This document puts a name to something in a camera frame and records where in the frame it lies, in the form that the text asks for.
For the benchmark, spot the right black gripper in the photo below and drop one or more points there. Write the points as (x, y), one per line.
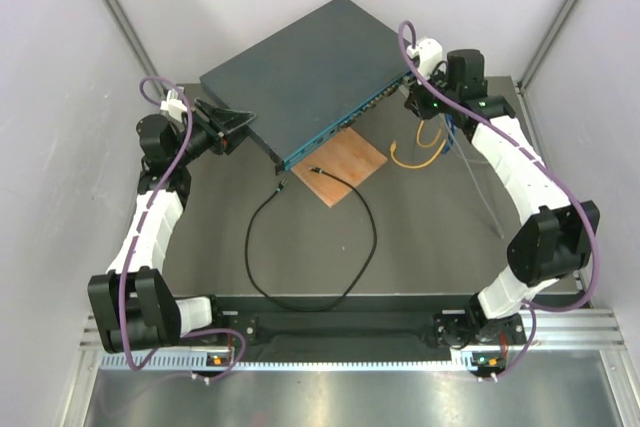
(414, 102)

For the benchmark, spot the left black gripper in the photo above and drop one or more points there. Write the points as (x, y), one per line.
(231, 121)

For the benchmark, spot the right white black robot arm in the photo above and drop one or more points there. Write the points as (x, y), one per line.
(556, 231)

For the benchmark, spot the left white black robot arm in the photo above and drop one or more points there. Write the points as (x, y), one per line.
(132, 305)

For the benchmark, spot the wooden board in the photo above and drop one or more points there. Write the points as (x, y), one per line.
(347, 156)

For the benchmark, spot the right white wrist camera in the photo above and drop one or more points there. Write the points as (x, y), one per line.
(426, 55)

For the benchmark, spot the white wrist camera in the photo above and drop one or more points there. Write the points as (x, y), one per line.
(426, 55)
(172, 106)

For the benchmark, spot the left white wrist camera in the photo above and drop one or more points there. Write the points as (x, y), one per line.
(172, 106)

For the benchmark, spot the dark blue network switch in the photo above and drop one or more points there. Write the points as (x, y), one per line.
(309, 80)

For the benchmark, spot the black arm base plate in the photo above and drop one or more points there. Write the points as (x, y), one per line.
(436, 321)

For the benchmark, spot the white slotted cable duct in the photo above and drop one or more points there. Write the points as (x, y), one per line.
(217, 360)

